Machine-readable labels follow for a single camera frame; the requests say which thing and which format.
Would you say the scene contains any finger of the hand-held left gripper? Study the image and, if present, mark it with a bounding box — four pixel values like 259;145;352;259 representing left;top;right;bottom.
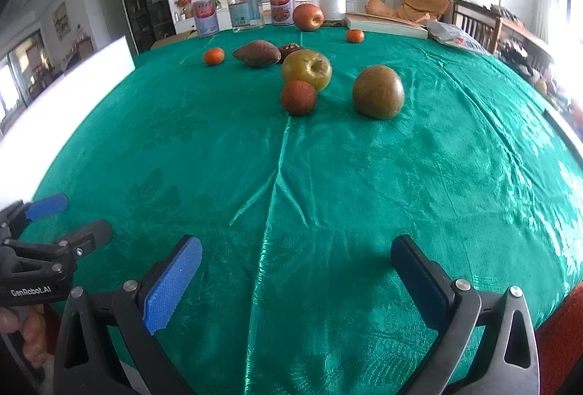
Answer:
0;193;69;241
2;219;113;274

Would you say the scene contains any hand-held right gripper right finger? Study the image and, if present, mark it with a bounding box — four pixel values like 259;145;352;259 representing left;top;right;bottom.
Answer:
390;234;540;395

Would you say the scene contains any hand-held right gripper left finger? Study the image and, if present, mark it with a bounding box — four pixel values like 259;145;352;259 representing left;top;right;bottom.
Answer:
52;235;203;395

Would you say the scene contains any yellow-green apple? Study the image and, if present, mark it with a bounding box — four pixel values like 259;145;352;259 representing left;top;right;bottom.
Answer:
281;49;332;93

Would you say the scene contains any person's left hand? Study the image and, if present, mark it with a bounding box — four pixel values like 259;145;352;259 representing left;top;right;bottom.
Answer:
0;305;50;371

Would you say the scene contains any white board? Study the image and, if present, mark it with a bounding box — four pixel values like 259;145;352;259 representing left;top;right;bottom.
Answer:
0;35;136;141

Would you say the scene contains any green patterned tablecloth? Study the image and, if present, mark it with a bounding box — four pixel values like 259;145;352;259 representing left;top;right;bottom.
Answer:
18;24;583;395

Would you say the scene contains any red cloth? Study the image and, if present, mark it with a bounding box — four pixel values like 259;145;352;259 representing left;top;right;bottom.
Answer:
533;281;583;395

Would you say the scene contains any brown green kiwi fruit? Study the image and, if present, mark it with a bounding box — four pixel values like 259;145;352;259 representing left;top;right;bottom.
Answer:
352;64;406;121

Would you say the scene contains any cardboard box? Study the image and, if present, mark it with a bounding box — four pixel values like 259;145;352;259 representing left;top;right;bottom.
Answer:
150;32;199;54

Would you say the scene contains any red-orange round fruit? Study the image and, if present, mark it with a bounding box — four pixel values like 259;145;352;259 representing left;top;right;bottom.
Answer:
280;80;318;116

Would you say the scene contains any brown sweet potato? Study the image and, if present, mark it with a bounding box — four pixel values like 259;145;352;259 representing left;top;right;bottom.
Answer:
232;40;282;69

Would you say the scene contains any white tin can red label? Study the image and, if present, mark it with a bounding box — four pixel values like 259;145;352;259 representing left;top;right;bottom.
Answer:
192;0;220;39

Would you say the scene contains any white plastic bag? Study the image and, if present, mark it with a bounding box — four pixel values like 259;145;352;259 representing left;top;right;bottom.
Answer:
427;20;490;54

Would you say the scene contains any brown walnut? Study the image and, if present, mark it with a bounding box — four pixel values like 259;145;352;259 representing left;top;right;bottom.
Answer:
278;43;305;63

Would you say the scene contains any flat white box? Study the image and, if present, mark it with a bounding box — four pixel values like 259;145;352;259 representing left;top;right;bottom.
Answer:
344;11;429;39

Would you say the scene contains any wooden chair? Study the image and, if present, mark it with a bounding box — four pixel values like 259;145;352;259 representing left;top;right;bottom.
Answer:
451;0;502;54

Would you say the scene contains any wooden side table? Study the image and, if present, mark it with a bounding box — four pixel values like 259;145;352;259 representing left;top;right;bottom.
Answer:
498;17;559;59

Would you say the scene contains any clear plastic bottle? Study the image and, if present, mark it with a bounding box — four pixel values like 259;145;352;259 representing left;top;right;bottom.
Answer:
226;0;265;33

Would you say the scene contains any orange cushion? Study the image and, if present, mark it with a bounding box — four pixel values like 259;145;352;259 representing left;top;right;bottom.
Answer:
365;0;451;24

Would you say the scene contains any red apple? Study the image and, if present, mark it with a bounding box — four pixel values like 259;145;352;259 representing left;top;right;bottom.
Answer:
292;3;325;32

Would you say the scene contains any translucent container black lid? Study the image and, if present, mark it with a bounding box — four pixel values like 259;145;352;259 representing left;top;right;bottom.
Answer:
319;0;346;21

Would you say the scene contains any tin can food picture label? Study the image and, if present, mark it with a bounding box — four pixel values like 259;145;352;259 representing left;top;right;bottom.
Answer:
268;0;296;28

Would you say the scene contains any framed wall picture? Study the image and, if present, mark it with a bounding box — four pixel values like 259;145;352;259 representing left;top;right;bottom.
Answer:
52;2;71;40

